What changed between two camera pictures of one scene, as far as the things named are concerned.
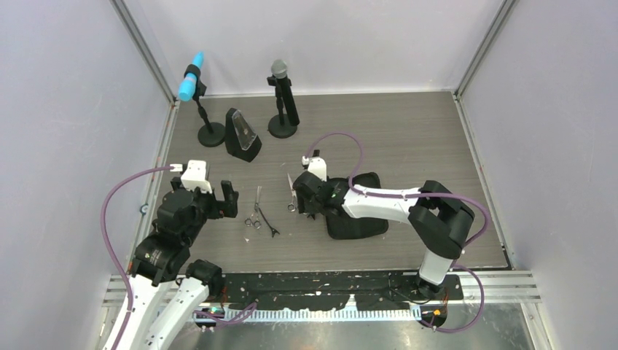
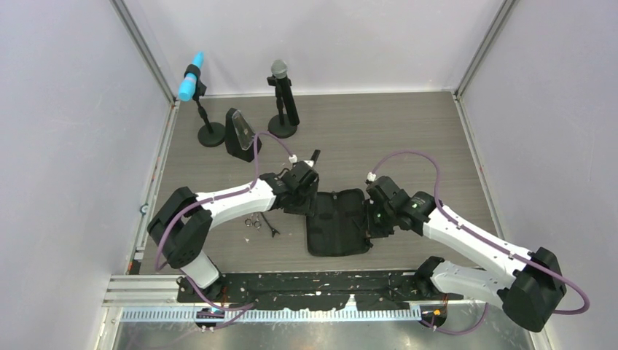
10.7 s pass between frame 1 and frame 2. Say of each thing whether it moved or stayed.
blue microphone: stayed
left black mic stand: stayed
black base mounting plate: stayed
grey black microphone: stayed
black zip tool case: moved
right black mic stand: stayed
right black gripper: moved
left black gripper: moved
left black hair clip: stayed
